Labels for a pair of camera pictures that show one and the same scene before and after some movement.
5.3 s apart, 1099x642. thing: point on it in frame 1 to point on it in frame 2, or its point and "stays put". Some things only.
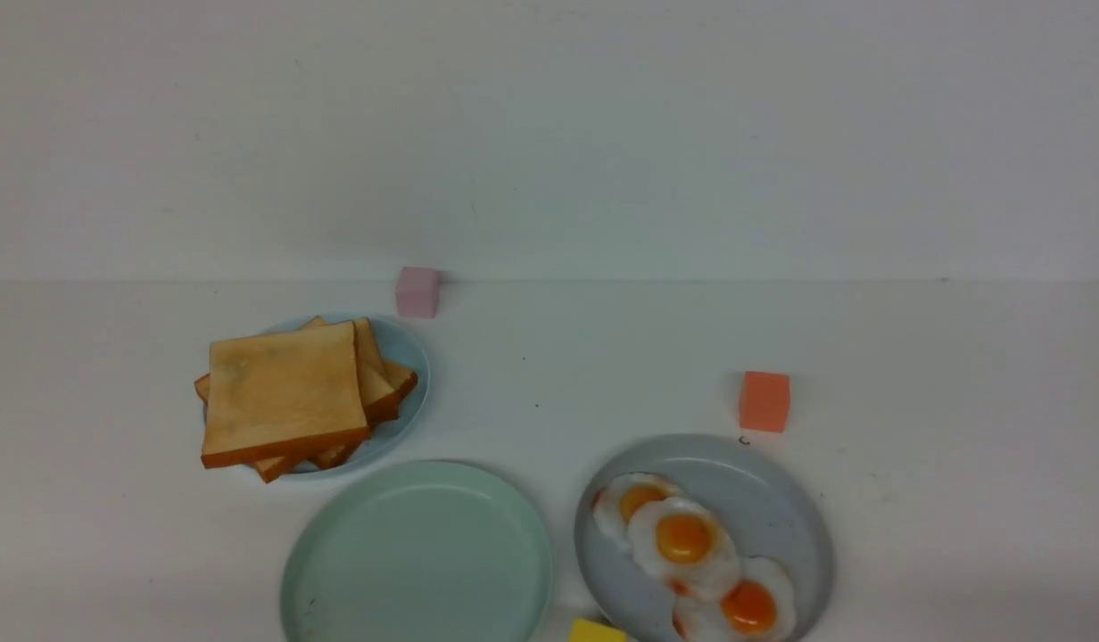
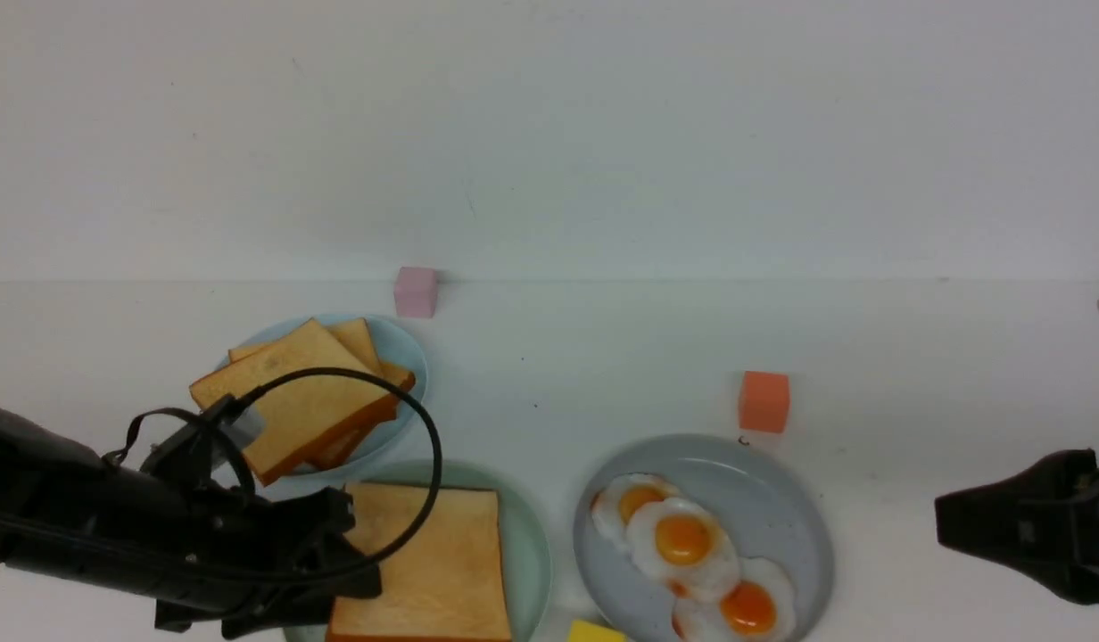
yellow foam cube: (594, 630) stays put
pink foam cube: (417, 292) stays put
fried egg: (680, 541) stays put
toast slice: (277, 394) to (446, 585)
